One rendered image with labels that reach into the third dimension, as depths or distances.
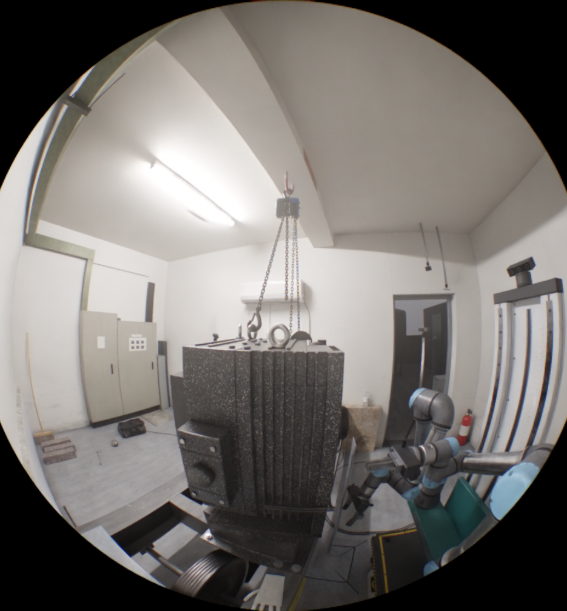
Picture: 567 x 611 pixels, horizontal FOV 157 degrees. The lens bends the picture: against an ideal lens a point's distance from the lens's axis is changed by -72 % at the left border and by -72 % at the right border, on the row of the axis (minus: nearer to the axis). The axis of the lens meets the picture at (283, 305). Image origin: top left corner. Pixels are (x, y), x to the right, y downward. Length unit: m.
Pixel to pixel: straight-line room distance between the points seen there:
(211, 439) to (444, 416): 0.82
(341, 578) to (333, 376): 1.56
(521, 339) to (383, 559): 1.32
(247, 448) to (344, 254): 2.50
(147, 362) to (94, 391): 1.12
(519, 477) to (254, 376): 0.68
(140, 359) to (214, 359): 3.24
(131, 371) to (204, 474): 3.19
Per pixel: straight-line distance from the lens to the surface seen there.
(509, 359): 0.97
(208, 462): 0.61
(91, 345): 3.35
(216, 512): 1.00
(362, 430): 2.83
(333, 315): 2.62
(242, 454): 0.64
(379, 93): 1.40
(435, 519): 1.27
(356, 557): 1.88
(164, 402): 4.23
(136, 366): 3.73
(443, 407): 0.94
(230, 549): 1.14
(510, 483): 0.56
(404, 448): 0.75
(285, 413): 0.57
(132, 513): 1.38
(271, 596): 1.03
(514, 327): 0.97
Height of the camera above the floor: 1.67
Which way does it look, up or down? 6 degrees up
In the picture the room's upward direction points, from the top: 1 degrees clockwise
